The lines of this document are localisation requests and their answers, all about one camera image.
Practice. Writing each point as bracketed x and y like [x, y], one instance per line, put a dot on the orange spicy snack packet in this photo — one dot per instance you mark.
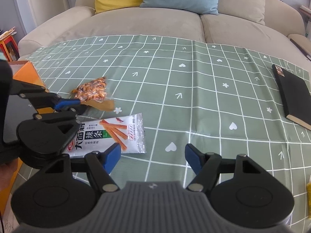
[94, 94]

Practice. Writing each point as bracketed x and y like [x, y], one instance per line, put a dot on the white spicy strip packet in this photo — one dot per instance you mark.
[99, 135]

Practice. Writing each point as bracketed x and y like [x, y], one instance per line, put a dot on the yellow box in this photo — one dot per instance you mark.
[308, 190]

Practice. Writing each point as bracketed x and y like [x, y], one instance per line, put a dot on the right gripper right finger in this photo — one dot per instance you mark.
[205, 166]

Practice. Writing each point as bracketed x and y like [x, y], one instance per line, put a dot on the black notebook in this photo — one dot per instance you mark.
[294, 95]

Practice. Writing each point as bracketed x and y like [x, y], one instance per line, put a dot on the beige sofa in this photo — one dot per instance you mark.
[268, 26]

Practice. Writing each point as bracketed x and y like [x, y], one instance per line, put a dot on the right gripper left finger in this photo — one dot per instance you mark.
[99, 167]

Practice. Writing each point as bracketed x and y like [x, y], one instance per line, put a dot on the green grid tablecloth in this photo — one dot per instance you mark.
[220, 98]

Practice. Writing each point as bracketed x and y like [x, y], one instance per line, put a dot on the orange red stool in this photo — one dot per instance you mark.
[9, 48]

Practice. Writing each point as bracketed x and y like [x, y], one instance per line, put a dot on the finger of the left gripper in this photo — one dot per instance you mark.
[57, 118]
[40, 98]

